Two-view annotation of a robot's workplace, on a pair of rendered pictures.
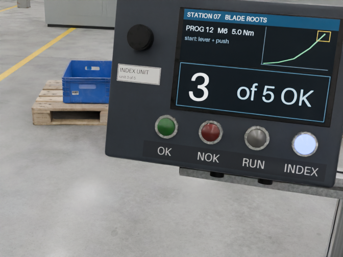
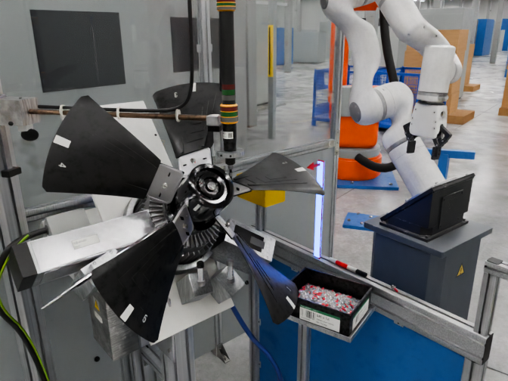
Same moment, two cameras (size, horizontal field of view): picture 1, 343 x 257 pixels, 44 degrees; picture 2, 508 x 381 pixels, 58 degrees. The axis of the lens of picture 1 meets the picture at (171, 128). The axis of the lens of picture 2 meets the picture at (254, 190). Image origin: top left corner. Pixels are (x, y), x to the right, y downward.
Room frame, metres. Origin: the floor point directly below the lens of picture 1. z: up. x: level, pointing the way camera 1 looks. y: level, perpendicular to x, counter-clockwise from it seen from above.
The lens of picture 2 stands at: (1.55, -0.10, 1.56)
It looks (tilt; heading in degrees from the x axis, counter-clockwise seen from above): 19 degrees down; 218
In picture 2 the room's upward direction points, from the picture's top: 1 degrees counter-clockwise
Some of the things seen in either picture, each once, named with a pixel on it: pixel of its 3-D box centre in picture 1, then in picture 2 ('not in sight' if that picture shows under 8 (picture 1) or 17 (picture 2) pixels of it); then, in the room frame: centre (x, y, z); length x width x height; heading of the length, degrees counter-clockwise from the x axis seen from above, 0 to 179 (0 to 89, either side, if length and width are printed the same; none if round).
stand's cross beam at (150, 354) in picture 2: not in sight; (160, 364); (0.79, -1.07, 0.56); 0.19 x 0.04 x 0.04; 78
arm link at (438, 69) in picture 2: not in sight; (437, 68); (0.15, -0.51, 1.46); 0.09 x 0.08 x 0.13; 171
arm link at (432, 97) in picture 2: not in sight; (432, 97); (0.16, -0.51, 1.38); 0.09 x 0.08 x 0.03; 69
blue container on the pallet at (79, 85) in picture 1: (90, 80); not in sight; (3.56, 0.72, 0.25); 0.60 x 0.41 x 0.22; 7
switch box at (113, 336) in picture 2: not in sight; (113, 314); (0.86, -1.20, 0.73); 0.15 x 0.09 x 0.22; 78
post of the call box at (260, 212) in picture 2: not in sight; (260, 214); (0.30, -1.04, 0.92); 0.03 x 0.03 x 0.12; 78
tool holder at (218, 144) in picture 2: not in sight; (225, 135); (0.71, -0.83, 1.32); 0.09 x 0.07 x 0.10; 113
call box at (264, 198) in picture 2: not in sight; (260, 189); (0.29, -1.04, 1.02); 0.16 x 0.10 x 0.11; 78
